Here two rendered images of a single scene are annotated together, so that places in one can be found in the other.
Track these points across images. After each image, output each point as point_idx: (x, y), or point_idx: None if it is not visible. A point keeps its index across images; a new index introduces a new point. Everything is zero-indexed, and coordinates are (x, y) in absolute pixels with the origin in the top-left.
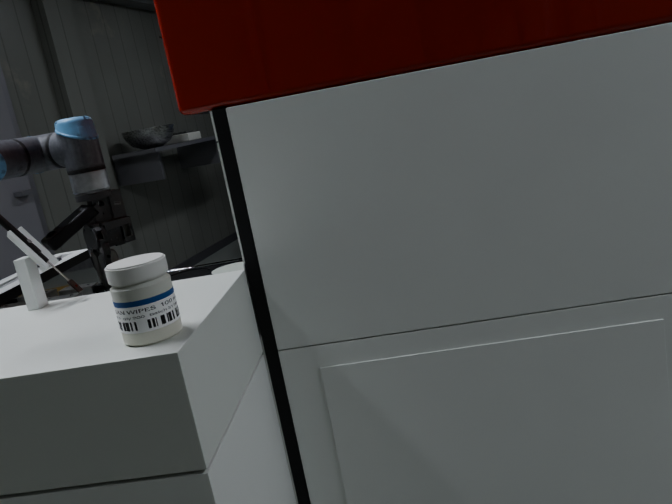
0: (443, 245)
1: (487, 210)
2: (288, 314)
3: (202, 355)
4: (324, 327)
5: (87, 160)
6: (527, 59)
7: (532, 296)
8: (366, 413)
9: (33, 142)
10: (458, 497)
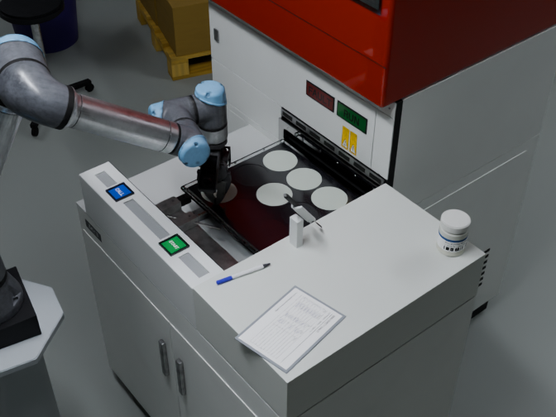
0: (466, 143)
1: (486, 122)
2: None
3: None
4: (410, 200)
5: (226, 118)
6: (519, 47)
7: (489, 155)
8: None
9: (189, 114)
10: None
